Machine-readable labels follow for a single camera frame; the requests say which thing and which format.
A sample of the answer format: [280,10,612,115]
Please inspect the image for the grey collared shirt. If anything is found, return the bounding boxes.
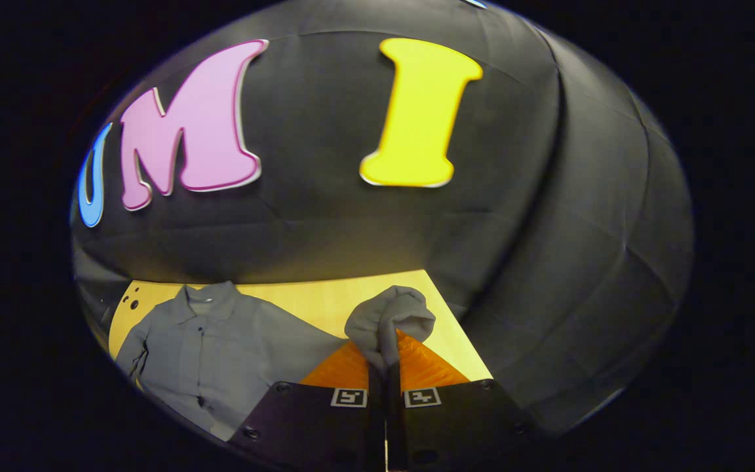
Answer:
[114,281,437,441]

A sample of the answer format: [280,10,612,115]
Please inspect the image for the black backdrop cloth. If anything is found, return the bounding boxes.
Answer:
[71,0,694,437]

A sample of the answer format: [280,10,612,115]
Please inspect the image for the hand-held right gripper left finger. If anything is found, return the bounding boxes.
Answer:
[227,339,386,472]

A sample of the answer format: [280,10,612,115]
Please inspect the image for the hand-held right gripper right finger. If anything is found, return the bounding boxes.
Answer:
[387,330,545,472]

